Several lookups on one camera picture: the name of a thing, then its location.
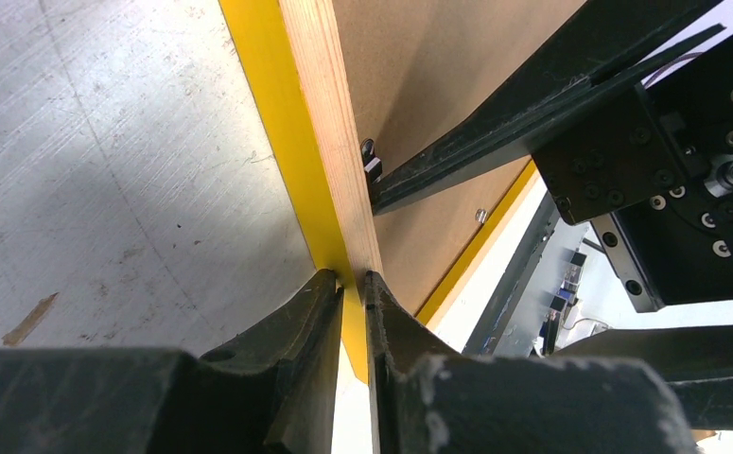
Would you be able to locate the brown cardboard backing board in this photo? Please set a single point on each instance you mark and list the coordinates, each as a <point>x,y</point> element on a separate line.
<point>415,70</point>

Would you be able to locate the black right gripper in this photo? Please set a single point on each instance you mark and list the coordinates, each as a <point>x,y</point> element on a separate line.
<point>651,169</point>

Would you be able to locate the small metal turn clip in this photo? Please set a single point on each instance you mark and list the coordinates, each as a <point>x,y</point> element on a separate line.
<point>372,165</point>

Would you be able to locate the aluminium front rail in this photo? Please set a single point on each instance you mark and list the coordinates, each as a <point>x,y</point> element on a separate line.
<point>541,278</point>

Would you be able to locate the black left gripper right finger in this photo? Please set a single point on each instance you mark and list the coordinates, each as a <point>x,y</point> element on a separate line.
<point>428,398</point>

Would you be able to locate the yellow wooden picture frame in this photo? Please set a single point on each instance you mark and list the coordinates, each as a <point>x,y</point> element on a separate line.
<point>291,55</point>

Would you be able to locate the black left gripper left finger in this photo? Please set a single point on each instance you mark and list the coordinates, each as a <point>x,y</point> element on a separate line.
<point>270,389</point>

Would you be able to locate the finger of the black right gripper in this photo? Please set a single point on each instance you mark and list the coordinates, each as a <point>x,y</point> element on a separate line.
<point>697,362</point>

